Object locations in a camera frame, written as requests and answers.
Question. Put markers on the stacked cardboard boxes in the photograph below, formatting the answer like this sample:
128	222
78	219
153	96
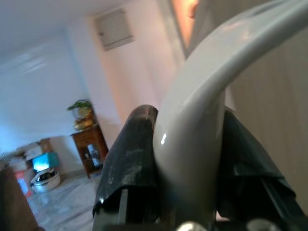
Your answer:
24	156

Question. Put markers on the white wall panel box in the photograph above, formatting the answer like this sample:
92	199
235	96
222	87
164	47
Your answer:
113	29

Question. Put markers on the teal box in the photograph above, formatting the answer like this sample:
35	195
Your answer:
45	161

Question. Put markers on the brown wooden side table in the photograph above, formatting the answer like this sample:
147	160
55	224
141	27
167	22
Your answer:
83	142

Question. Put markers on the green potted plant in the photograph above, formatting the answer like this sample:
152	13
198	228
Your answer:
81	113

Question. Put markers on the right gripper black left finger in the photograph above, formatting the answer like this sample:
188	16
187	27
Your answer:
130	154

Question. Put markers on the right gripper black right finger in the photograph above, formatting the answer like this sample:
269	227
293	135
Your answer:
247	163

